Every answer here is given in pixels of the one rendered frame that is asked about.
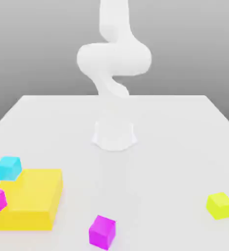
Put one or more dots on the small lime yellow cube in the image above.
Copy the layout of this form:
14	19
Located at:
220	205

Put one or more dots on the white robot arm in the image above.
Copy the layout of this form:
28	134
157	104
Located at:
114	58

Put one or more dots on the large yellow box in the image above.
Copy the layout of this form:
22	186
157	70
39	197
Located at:
33	196

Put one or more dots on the small cyan cube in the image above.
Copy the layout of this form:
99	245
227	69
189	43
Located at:
8	168

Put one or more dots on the small purple cube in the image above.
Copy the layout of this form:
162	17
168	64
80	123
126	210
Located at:
102	232

